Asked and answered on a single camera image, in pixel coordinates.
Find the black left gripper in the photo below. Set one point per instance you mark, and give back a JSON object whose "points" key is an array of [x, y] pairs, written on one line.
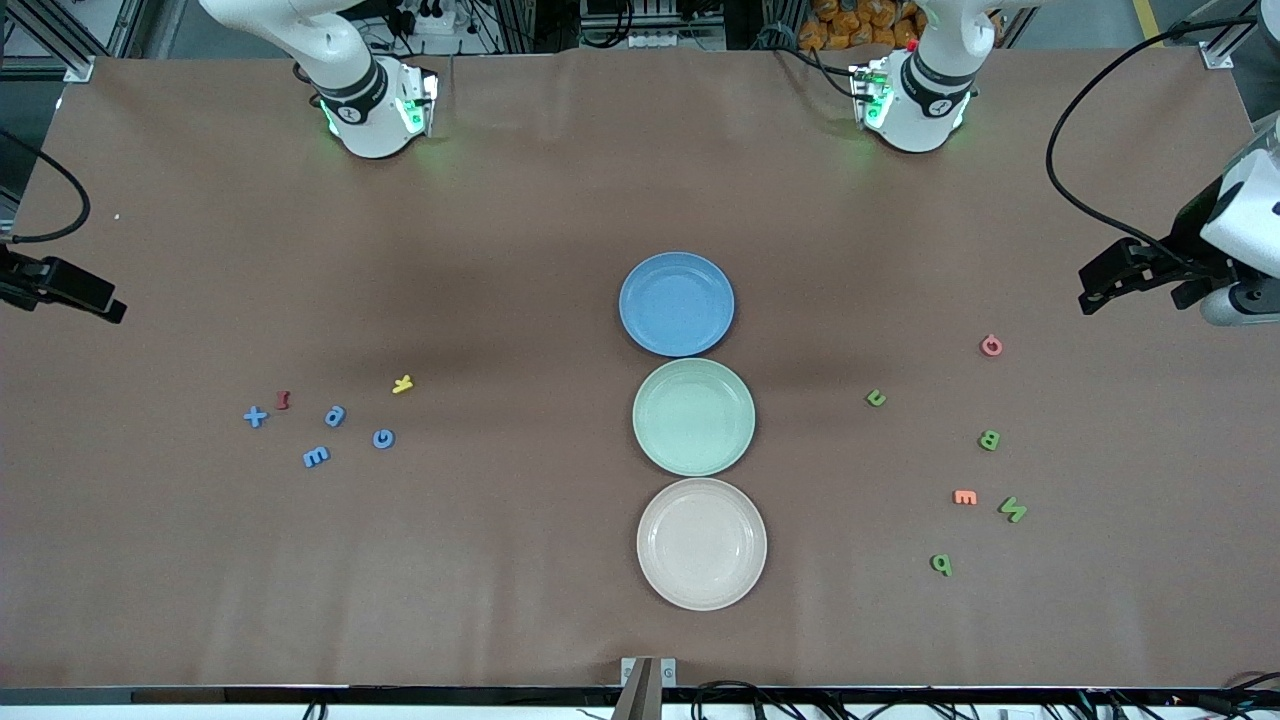
{"points": [[1187, 252]]}

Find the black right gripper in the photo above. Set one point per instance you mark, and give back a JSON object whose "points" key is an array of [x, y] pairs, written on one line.
{"points": [[22, 276]]}

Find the blue plus sign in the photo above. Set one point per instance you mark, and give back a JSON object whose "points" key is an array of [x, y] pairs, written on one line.
{"points": [[255, 417]]}

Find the green letter B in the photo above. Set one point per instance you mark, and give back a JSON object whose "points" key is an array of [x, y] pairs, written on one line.
{"points": [[989, 440], [941, 565]]}

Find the green letter N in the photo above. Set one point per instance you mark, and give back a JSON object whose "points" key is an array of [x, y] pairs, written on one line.
{"points": [[1013, 510]]}

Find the blue letter a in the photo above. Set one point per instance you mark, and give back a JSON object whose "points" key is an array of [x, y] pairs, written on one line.
{"points": [[335, 416]]}

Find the blue letter m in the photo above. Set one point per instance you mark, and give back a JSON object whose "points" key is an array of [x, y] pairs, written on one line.
{"points": [[316, 457]]}

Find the blue letter G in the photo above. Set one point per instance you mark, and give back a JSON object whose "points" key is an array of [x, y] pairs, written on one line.
{"points": [[383, 438]]}

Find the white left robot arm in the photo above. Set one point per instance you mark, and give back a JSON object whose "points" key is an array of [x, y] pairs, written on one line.
{"points": [[925, 100]]}

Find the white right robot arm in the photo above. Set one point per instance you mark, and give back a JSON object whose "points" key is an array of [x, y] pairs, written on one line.
{"points": [[370, 110]]}

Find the pink letter Q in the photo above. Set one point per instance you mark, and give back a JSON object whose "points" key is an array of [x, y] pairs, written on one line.
{"points": [[991, 346]]}

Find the orange letter E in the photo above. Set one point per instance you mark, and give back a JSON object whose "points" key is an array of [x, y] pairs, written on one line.
{"points": [[965, 497]]}

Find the yellow letter Y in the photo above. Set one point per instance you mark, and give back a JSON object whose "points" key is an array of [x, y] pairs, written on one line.
{"points": [[402, 384]]}

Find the orange packets pile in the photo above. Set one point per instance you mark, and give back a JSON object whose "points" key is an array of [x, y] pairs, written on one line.
{"points": [[850, 25]]}

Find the brown table cover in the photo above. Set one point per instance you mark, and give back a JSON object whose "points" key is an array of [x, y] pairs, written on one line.
{"points": [[500, 250]]}

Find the white power strip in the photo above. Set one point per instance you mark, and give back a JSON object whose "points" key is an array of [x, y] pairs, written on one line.
{"points": [[430, 20]]}

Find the blue round plate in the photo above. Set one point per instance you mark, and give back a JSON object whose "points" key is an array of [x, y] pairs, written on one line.
{"points": [[677, 304]]}

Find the green round plate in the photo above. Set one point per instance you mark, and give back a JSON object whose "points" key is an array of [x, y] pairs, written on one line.
{"points": [[693, 417]]}

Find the beige round plate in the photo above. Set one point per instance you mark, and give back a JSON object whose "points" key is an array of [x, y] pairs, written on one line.
{"points": [[702, 544]]}

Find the background equipment rack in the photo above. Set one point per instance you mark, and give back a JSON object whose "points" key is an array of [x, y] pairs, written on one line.
{"points": [[650, 20]]}

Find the aluminium frame post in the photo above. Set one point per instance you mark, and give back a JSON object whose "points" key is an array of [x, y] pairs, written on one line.
{"points": [[78, 68], [1217, 55]]}

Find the grey metal bracket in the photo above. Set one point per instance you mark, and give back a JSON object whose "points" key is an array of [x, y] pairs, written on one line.
{"points": [[668, 672]]}

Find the brown camera pole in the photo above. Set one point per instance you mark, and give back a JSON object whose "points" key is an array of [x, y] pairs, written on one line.
{"points": [[638, 695]]}

